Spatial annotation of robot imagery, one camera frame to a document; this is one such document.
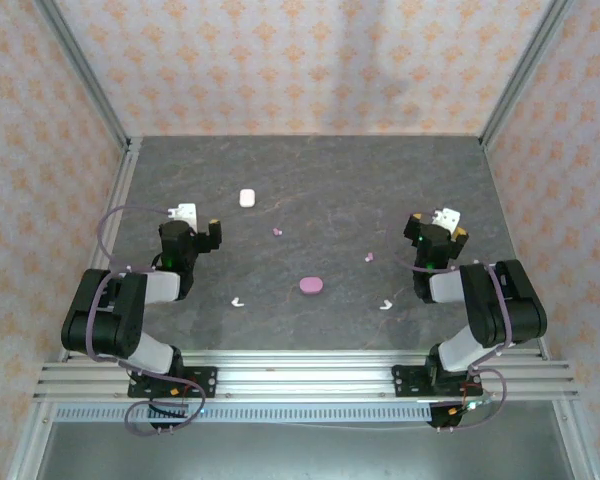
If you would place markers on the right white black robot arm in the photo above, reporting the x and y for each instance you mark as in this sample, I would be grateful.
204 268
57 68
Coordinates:
510 310

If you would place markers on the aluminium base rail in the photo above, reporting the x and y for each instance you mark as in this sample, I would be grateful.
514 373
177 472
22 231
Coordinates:
305 380

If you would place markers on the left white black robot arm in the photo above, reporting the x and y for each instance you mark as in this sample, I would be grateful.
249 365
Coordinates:
105 320

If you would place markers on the white earbud charging case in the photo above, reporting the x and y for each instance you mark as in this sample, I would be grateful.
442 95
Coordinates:
247 198

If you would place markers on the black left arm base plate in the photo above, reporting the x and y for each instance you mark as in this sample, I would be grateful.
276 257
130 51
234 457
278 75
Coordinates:
207 382

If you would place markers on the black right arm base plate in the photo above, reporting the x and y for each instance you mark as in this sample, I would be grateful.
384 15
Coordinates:
405 382

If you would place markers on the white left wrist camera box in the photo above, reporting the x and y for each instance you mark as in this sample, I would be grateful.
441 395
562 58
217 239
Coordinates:
186 212

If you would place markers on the pink earbud charging case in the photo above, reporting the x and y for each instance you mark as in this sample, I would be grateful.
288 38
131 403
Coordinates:
311 285

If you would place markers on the aluminium frame post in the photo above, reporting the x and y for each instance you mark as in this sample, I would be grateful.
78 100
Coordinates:
525 70
84 70

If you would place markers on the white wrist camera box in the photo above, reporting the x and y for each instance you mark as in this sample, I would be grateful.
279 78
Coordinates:
186 212
447 219

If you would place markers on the aluminium table side rail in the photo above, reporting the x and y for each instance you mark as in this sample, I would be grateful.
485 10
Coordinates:
121 185

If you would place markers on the grey metal lower panel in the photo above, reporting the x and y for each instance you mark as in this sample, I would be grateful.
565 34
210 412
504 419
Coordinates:
305 455

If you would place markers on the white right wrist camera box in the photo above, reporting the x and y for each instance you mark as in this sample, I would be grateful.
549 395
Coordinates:
447 219

